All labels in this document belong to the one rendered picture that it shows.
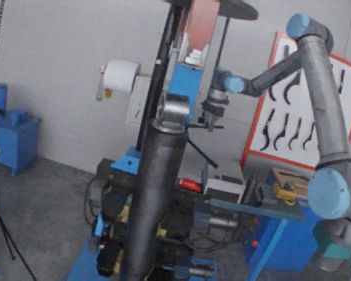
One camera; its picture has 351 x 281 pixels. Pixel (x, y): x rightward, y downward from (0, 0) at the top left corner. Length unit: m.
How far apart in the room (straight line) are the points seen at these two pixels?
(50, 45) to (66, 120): 1.07
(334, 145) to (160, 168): 0.89
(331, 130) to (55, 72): 3.48
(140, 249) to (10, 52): 3.40
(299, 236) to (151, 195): 1.85
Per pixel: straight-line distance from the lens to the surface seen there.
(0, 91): 3.80
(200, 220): 1.73
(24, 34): 4.18
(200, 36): 1.17
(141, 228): 1.64
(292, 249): 3.07
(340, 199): 0.80
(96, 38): 3.63
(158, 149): 1.41
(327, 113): 0.91
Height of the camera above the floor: 1.90
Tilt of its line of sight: 20 degrees down
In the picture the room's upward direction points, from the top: 15 degrees clockwise
